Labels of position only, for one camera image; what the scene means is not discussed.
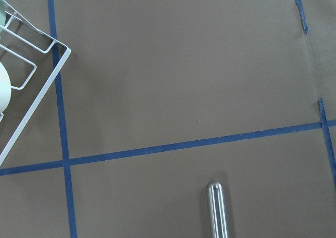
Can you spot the white cup in rack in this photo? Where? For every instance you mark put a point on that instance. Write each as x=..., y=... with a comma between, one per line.
x=6, y=90

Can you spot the steel muddler black tip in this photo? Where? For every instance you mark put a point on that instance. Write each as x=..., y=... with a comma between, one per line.
x=217, y=210

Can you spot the white wire cup rack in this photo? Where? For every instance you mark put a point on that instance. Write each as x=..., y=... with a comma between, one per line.
x=33, y=60

